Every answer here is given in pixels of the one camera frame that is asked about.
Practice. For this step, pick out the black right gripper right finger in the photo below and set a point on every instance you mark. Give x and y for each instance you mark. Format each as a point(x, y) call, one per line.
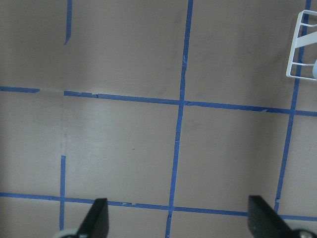
point(263, 222)

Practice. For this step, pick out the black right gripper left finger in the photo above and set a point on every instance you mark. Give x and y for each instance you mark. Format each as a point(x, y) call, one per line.
point(96, 222)

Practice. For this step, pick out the white wire cup rack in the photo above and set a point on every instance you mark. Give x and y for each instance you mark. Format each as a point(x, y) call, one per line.
point(300, 41)

